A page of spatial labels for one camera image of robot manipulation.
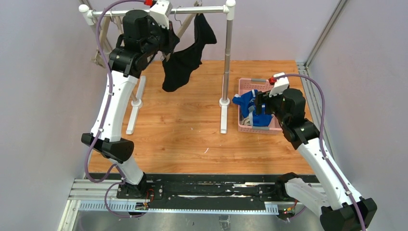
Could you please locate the beige hanger with black underwear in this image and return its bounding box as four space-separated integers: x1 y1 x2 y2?
161 0 202 61

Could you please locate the blue underwear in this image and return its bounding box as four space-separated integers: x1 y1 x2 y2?
232 90 273 127

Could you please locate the black underwear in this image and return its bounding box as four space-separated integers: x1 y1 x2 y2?
162 14 217 92

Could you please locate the beige clip hanger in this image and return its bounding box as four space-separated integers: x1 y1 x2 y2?
110 15 124 34

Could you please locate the grey white underwear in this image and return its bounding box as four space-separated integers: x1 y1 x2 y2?
240 115 254 127

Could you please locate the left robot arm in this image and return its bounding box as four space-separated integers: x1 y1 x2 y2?
81 9 179 198

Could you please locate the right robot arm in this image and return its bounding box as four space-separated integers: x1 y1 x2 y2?
254 88 377 231

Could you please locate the empty beige hanger left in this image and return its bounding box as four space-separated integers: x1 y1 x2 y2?
92 17 111 68

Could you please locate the pink plastic basket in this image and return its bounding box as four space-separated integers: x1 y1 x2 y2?
237 78 282 134

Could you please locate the metal clothes rack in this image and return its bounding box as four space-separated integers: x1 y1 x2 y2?
78 0 236 134

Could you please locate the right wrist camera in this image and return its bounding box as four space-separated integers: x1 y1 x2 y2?
268 72 289 97

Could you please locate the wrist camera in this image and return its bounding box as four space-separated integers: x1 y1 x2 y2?
149 0 173 29
268 72 289 97

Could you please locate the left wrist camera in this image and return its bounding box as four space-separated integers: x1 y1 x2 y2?
149 0 173 29

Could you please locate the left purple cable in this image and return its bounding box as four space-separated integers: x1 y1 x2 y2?
83 0 153 219

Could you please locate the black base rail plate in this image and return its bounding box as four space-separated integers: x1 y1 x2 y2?
116 174 301 212

